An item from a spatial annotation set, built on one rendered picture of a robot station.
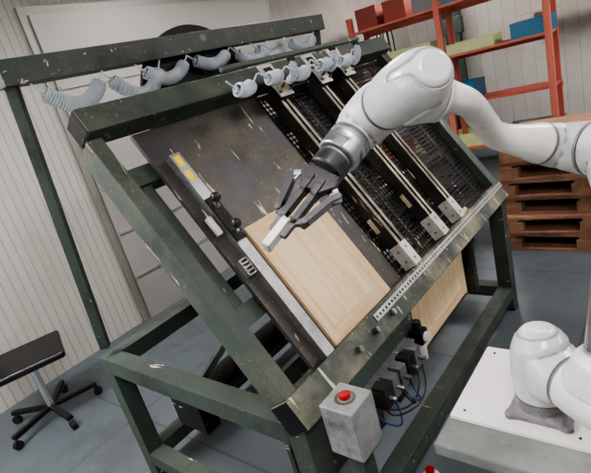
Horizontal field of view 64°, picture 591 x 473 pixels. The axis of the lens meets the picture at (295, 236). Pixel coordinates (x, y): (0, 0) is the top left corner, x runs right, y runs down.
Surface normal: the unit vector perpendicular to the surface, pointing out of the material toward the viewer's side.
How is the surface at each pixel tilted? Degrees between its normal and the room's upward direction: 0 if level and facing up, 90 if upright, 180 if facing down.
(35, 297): 90
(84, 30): 90
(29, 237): 90
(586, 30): 90
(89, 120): 57
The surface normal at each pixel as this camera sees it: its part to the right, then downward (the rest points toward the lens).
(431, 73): 0.22, -0.20
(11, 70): 0.76, 0.01
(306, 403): 0.50, -0.48
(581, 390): -0.94, 0.10
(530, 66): -0.59, 0.40
